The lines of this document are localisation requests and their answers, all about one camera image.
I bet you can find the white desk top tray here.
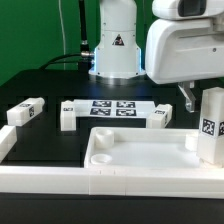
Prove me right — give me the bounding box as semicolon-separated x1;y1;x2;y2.
84;127;224;171

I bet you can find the black cable with connector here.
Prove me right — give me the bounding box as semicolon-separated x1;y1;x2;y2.
39;50;96;71

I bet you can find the white fence wall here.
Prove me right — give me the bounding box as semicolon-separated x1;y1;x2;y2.
0;125;17;163
0;166;224;199

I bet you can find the white marker base plate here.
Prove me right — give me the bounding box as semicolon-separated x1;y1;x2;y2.
74;99;155;118

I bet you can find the white front fence wall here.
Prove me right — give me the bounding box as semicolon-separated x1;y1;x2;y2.
0;166;224;199

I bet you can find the white left fence wall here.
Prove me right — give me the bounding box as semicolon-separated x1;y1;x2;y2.
0;125;17;163

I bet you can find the white thin cable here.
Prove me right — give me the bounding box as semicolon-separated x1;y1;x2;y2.
58;0;67;71

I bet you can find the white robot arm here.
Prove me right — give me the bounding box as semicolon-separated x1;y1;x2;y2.
89;0;224;112

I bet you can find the black vertical cable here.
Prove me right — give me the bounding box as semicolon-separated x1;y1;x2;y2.
78;0;90;53

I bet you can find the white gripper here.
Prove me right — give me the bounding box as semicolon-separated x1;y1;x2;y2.
145;0;224;112

